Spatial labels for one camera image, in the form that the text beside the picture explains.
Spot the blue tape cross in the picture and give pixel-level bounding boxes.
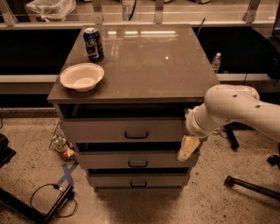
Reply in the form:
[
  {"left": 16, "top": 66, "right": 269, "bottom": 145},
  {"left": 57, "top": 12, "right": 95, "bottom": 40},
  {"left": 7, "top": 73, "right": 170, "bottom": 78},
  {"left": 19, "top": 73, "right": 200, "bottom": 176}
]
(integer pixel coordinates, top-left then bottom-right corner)
[{"left": 57, "top": 162, "right": 78, "bottom": 186}]

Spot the clear plastic bag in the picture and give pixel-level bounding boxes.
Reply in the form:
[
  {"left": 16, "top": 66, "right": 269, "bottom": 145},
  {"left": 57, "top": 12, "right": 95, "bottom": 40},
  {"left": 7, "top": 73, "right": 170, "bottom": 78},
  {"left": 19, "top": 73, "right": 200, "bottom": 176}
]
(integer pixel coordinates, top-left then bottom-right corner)
[{"left": 26, "top": 0, "right": 76, "bottom": 21}]

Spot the grey drawer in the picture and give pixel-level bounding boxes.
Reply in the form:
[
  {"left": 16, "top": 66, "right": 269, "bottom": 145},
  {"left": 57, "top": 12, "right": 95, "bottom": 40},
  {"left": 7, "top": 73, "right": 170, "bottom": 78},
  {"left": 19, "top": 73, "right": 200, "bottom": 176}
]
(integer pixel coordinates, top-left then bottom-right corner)
[
  {"left": 87, "top": 174, "right": 190, "bottom": 188},
  {"left": 75, "top": 150, "right": 200, "bottom": 169},
  {"left": 60, "top": 118, "right": 183, "bottom": 143}
]

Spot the white paper bowl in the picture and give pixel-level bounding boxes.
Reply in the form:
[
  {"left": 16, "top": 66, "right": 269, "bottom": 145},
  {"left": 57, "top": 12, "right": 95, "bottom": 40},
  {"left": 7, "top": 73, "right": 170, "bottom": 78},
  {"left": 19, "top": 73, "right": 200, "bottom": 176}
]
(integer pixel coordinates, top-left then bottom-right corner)
[{"left": 59, "top": 63, "right": 104, "bottom": 92}]

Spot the blue soda can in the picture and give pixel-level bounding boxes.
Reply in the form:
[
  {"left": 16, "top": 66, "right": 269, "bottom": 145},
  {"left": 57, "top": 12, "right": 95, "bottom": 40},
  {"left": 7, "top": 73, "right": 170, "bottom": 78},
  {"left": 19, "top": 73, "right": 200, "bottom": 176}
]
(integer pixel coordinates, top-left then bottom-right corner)
[{"left": 83, "top": 27, "right": 104, "bottom": 62}]

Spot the grey bottom drawer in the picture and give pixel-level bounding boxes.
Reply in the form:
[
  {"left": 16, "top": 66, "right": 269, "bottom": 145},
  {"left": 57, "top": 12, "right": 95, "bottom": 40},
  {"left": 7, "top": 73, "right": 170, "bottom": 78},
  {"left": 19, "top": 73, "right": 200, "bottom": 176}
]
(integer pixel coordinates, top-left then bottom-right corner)
[{"left": 87, "top": 174, "right": 190, "bottom": 188}]

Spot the grey middle drawer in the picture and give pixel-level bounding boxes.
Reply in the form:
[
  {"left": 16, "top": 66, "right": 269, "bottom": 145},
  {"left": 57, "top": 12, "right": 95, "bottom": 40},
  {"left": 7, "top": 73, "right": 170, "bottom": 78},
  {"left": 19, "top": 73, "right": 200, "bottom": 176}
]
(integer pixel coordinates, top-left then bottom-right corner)
[{"left": 75, "top": 150, "right": 200, "bottom": 169}]

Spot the black floor cable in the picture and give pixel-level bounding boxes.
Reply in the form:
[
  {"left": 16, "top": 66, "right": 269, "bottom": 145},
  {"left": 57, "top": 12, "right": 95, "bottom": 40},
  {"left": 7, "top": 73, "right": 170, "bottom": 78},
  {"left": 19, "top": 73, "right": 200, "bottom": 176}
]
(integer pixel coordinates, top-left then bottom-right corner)
[{"left": 29, "top": 183, "right": 78, "bottom": 219}]

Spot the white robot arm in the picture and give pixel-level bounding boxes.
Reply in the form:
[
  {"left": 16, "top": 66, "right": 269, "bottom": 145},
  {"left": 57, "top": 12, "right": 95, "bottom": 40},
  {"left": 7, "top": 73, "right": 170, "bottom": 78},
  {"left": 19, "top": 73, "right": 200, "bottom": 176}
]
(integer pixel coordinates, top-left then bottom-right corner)
[{"left": 178, "top": 84, "right": 280, "bottom": 161}]

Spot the black stand leg left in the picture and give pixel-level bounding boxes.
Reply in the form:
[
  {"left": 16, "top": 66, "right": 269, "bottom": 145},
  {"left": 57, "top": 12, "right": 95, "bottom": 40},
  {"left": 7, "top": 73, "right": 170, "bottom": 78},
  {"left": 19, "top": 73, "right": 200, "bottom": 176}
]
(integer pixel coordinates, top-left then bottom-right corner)
[{"left": 0, "top": 184, "right": 77, "bottom": 224}]

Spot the grey drawer cabinet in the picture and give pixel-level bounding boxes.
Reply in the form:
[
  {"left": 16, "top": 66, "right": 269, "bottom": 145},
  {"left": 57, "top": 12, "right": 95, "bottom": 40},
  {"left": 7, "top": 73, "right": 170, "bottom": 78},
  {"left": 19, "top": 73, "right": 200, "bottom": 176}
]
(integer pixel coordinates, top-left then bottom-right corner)
[{"left": 46, "top": 24, "right": 221, "bottom": 193}]

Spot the grey top drawer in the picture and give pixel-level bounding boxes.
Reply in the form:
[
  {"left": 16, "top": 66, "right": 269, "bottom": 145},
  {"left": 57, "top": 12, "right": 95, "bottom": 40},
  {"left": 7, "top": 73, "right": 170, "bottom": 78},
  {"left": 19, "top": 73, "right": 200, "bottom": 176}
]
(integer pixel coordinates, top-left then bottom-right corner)
[{"left": 60, "top": 118, "right": 183, "bottom": 143}]

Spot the clear plastic water bottle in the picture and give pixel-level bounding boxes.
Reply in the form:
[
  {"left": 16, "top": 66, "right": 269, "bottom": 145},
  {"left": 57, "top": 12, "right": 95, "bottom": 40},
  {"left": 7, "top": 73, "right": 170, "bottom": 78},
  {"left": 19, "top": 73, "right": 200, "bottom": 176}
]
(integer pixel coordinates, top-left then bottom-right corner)
[{"left": 211, "top": 52, "right": 221, "bottom": 74}]

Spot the wire mesh basket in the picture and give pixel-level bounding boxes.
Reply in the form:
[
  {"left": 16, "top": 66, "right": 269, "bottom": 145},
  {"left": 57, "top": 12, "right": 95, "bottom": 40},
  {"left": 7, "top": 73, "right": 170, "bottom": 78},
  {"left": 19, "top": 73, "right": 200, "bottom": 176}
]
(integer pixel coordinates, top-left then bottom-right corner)
[{"left": 49, "top": 123, "right": 75, "bottom": 161}]

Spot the black table leg right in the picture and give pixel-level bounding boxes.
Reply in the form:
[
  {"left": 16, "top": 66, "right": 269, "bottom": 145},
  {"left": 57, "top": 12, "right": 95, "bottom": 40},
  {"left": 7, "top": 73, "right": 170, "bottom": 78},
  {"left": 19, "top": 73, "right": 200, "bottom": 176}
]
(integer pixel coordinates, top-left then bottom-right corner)
[{"left": 224, "top": 125, "right": 239, "bottom": 150}]

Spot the black office chair base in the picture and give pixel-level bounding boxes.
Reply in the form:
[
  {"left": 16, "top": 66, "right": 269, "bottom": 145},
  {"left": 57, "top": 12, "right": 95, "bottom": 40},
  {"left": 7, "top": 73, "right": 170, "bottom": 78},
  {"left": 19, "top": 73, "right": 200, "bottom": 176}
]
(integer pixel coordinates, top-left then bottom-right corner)
[{"left": 223, "top": 143, "right": 280, "bottom": 203}]

